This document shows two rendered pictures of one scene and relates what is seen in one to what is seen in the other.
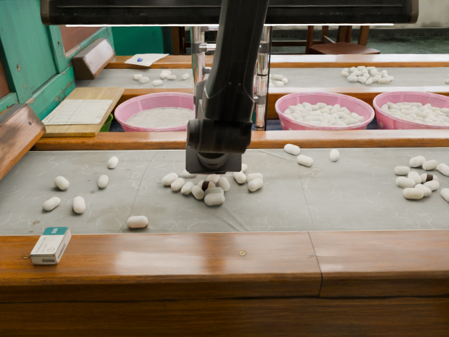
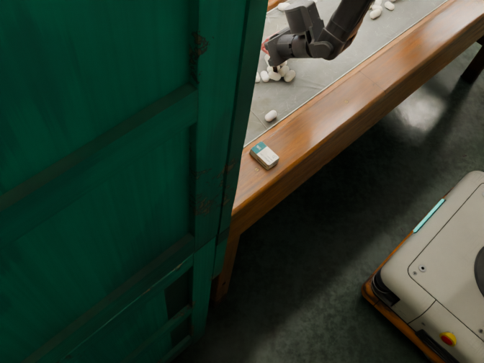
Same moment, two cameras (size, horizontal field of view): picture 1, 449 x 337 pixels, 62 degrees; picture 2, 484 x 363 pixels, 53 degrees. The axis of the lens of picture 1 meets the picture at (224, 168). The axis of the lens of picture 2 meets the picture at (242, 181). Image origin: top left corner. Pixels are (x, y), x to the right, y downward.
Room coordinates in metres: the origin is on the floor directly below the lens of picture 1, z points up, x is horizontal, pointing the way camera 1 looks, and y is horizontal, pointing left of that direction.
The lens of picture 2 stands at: (0.06, 0.75, 1.68)
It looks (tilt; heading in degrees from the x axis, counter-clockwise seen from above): 59 degrees down; 309
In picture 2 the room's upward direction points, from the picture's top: 11 degrees clockwise
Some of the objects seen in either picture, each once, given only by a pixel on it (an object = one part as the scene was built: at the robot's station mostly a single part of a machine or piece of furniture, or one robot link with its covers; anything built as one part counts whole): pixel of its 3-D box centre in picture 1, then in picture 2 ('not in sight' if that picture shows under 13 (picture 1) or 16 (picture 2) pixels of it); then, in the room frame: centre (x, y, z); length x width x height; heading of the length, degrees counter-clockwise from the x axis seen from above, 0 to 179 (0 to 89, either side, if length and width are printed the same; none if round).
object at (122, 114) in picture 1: (166, 124); not in sight; (0.97, 0.17, 0.72); 0.27 x 0.27 x 0.10
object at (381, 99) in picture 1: (419, 122); not in sight; (0.98, -0.55, 0.72); 0.27 x 0.27 x 0.10
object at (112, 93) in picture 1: (84, 108); not in sight; (0.96, 0.38, 0.77); 0.33 x 0.15 x 0.01; 1
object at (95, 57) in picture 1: (95, 57); not in sight; (1.30, 0.44, 0.83); 0.30 x 0.06 x 0.07; 1
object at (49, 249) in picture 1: (51, 245); (264, 155); (0.42, 0.25, 0.78); 0.06 x 0.04 x 0.02; 1
